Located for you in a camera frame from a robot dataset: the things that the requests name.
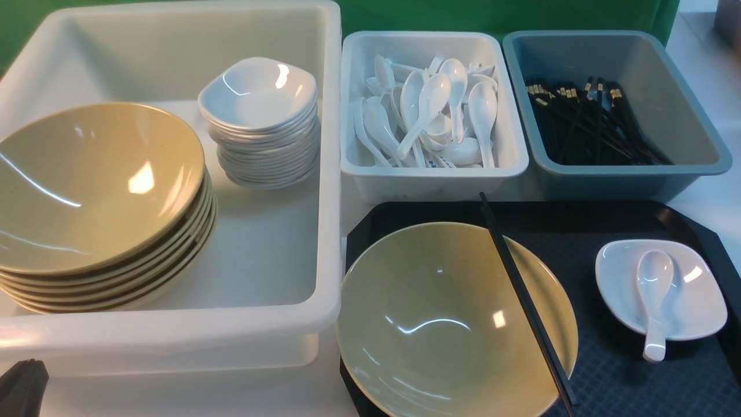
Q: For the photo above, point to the white square sauce dish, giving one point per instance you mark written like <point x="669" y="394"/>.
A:
<point x="694" y="307"/>

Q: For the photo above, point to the small white plastic bin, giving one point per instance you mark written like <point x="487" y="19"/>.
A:
<point x="417" y="49"/>

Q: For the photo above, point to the pile of white spoons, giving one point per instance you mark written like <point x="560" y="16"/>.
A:
<point x="442" y="116"/>

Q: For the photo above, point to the green backdrop cloth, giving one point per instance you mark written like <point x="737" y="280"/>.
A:
<point x="19" y="19"/>

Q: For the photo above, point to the pile of black chopsticks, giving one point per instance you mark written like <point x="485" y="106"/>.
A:
<point x="590" y="125"/>

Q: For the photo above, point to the blue-grey plastic bin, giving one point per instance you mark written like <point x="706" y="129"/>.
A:
<point x="666" y="109"/>

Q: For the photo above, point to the large white plastic tub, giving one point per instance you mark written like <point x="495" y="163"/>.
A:
<point x="267" y="282"/>

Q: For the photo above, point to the yellow-green noodle bowl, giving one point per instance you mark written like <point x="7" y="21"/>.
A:
<point x="430" y="325"/>

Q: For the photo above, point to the white ceramic soup spoon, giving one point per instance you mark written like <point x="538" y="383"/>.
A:
<point x="655" y="272"/>

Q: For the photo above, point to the stack of yellow-green bowls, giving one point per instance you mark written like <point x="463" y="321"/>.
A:
<point x="104" y="207"/>

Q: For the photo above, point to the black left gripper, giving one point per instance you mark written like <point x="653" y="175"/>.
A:
<point x="23" y="387"/>

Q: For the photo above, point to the stack of white dishes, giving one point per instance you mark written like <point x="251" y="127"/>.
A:
<point x="263" y="117"/>

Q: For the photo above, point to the black chopsticks pair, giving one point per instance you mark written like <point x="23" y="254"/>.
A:
<point x="560" y="379"/>

